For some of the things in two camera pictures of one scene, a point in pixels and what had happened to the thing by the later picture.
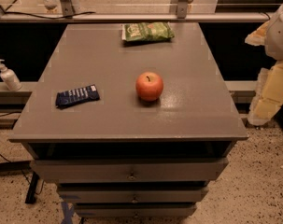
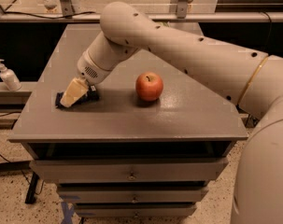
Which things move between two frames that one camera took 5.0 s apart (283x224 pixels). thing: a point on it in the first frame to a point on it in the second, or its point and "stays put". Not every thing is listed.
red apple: (148, 86) stays put
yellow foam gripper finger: (274, 84) to (77, 90)
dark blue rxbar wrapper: (77, 96) stays put
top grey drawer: (129, 170) stays put
